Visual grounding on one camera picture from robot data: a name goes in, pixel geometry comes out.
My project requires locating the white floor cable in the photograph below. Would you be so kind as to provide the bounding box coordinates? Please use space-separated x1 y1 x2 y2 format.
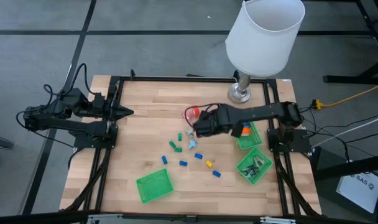
313 113 378 148

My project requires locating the green plastic mesh basket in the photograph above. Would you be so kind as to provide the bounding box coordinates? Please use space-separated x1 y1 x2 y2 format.
136 168 175 205
235 147 274 186
237 120 264 151

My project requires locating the yellow extension cable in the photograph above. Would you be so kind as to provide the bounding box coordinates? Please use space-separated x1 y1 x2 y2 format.
311 80 378 110

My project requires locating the black aluminium table frame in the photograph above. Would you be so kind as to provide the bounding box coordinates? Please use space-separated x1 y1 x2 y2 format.
60 68 322 218

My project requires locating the white printed paper sheet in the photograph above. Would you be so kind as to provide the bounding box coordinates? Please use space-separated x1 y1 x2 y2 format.
335 172 378 215

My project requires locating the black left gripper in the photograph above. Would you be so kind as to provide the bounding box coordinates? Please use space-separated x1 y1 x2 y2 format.
94 93 134 120

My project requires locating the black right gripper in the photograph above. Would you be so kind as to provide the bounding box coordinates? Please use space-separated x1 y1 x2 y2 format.
192 104 244 138

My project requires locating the black desk beam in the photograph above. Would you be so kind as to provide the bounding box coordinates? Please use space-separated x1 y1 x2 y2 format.
313 153 378 181

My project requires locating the white shade silver table lamp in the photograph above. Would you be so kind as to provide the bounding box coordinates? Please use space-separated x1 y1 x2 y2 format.
224 0 306 105

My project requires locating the dark right gripper cable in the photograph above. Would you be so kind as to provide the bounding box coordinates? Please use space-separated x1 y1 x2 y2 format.
184 103 221 125

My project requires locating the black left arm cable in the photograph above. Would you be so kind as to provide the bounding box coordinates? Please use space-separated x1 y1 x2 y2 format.
42 63 96 100

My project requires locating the silver camera mount bracket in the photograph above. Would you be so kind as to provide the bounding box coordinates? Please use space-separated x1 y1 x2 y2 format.
88 213 123 224
259 217 297 224

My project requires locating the black desk leg frame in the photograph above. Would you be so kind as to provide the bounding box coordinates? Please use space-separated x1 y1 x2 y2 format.
323 0 378 85

